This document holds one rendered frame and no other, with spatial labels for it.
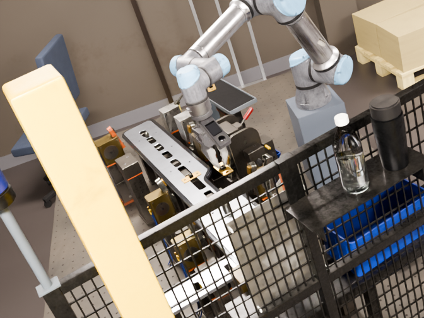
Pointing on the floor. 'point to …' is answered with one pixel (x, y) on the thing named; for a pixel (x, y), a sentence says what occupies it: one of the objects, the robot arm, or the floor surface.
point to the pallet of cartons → (392, 38)
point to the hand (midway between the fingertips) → (221, 164)
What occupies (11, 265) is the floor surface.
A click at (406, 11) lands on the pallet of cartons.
